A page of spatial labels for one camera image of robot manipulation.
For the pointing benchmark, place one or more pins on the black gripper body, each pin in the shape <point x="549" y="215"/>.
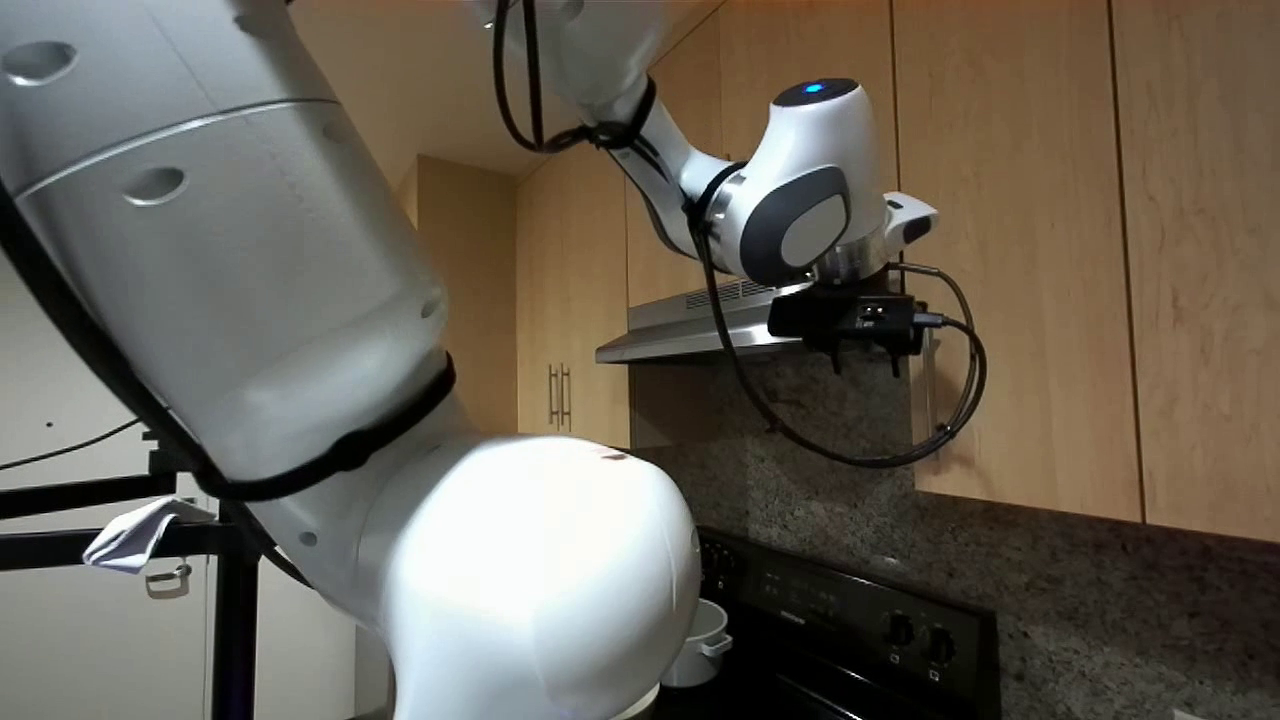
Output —
<point x="866" y="348"/>

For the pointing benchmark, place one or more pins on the light wood cabinet door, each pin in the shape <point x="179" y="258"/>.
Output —
<point x="1004" y="125"/>

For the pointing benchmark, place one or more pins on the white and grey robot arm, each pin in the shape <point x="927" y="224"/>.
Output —
<point x="217" y="241"/>

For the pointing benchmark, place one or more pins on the stainless steel stove hood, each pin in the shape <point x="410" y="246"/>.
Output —
<point x="692" y="324"/>

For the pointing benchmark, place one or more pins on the far wood cabinet doors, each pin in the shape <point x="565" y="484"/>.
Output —
<point x="570" y="298"/>

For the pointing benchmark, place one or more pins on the black stove control panel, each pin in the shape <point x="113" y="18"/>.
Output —
<point x="817" y="640"/>

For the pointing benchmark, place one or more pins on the black metal stand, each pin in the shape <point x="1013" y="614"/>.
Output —
<point x="179" y="533"/>

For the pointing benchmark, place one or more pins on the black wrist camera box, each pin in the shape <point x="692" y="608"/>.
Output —
<point x="799" y="318"/>

